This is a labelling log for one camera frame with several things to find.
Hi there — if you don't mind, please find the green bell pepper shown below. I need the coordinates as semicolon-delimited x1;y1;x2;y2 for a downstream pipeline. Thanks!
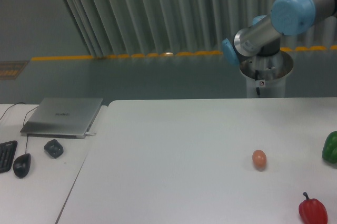
322;131;337;164

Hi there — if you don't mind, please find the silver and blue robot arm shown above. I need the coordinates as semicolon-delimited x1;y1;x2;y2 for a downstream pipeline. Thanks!
222;0;336;65

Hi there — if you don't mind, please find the grey pleated curtain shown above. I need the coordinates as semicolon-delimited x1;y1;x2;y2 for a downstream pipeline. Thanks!
49;0;337;58

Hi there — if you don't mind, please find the silver closed laptop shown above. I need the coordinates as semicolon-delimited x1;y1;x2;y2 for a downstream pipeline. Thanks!
21;98;103;139

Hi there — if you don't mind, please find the brown egg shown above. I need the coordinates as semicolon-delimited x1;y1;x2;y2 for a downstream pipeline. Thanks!
252;150;267;170

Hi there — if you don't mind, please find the small black controller device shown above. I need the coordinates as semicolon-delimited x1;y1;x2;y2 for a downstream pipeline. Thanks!
44;139;64;159

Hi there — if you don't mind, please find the black computer mouse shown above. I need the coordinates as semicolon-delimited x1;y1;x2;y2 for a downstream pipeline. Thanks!
13;153;31;179

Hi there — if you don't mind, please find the black keyboard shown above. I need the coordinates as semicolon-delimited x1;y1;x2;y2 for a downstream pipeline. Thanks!
0;141;17;173

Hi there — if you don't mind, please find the red bell pepper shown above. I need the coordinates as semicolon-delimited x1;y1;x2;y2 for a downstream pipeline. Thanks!
298;192;328;224

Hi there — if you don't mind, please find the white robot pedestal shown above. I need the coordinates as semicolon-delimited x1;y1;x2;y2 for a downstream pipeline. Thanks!
240;51;293;98

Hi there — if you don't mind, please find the black thin cable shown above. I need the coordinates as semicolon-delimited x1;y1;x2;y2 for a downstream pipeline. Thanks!
0;102;27;121

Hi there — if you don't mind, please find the black mouse cable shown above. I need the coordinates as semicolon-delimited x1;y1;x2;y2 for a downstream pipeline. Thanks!
22;105;39;154

